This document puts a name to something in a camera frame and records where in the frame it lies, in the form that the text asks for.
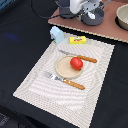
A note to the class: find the red tomato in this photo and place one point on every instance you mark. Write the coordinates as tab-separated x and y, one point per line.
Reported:
76	63

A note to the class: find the yellow butter box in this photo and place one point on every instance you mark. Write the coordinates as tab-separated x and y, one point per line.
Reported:
77	40

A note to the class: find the light blue cup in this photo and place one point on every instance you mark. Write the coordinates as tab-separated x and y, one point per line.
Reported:
56	34

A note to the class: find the white salt shaker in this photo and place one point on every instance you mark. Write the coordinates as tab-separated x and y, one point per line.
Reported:
91	15

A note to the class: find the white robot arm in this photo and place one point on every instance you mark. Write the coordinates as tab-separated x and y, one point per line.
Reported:
87	5

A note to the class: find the round wooden plate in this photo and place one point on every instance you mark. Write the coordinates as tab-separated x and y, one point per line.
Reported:
64	69

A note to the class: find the beige woven placemat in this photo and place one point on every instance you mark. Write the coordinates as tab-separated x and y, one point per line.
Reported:
69	103

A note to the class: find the tall grey pot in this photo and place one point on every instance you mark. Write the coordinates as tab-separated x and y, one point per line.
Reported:
65	9

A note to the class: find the brown stove board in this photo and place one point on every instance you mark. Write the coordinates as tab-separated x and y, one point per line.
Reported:
108	28

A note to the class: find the cream bowl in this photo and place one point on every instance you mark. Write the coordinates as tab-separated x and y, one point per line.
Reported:
122	14

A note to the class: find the knife with wooden handle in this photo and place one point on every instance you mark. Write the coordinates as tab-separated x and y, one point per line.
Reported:
79	56

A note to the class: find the fork with wooden handle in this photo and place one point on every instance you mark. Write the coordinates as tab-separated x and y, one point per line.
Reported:
54	77

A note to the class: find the grey saucepan with handle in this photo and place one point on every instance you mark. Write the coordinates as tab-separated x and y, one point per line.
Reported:
99	13

